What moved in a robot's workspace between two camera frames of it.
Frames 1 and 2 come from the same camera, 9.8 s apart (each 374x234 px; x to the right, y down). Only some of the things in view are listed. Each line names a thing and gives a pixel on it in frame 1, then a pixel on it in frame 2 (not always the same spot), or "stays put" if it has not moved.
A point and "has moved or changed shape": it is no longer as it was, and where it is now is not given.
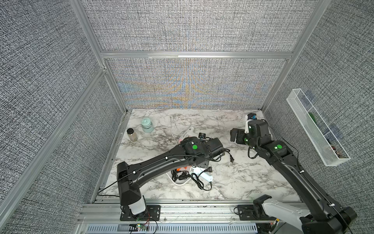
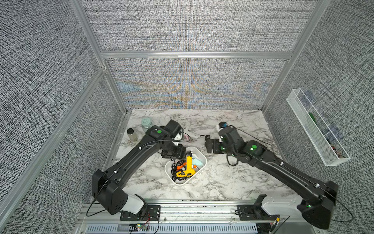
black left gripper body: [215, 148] → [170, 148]
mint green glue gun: [206, 176] has moved or changed shape
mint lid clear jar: [147, 126] stays put
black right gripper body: [243, 138] → [219, 148]
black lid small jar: [132, 135] stays put
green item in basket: [312, 116] stays put
